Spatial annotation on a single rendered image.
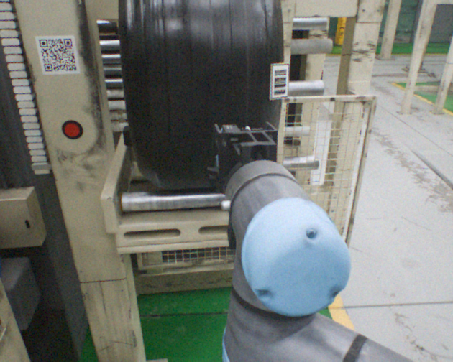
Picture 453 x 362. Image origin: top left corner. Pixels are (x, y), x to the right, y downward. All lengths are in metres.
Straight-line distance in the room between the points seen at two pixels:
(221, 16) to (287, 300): 0.49
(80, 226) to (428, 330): 1.54
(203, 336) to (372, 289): 0.87
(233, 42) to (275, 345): 0.47
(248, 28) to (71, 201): 0.59
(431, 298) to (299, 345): 1.84
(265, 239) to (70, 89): 0.68
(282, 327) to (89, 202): 0.73
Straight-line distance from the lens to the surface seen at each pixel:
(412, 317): 2.01
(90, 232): 1.02
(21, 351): 1.16
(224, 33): 0.65
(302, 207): 0.28
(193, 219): 0.87
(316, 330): 0.33
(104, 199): 0.83
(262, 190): 0.32
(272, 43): 0.68
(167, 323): 1.81
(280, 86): 0.68
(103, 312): 1.20
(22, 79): 0.90
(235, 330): 0.34
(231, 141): 0.45
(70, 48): 0.85
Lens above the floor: 1.35
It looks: 28 degrees down
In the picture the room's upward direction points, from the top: straight up
